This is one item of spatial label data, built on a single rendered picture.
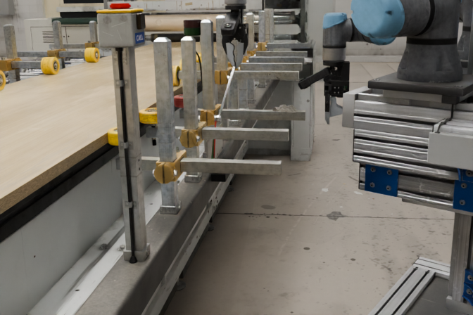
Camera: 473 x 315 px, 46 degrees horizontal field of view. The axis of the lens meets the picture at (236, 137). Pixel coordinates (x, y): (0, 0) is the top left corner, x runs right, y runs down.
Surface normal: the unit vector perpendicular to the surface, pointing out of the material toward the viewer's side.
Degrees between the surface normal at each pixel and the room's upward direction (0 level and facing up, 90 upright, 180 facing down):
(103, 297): 0
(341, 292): 0
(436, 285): 0
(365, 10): 96
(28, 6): 90
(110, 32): 90
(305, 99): 90
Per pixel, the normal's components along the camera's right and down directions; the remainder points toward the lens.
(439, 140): -0.59, 0.21
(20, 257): 0.99, 0.03
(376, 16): -0.82, 0.25
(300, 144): -0.16, 0.25
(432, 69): -0.21, -0.06
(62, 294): -0.02, -0.97
